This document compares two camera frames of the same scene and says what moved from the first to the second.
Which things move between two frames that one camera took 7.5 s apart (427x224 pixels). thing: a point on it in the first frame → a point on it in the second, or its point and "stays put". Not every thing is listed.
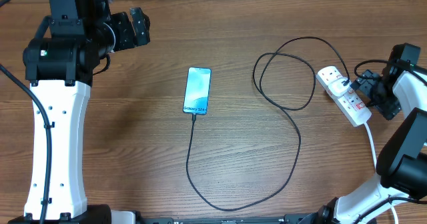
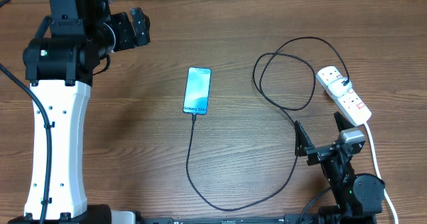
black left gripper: x=128 y=39 stays put
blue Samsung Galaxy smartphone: x=197 y=91 stays put
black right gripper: x=389 y=108 → x=303 y=147
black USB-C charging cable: x=269 y=96 stays put
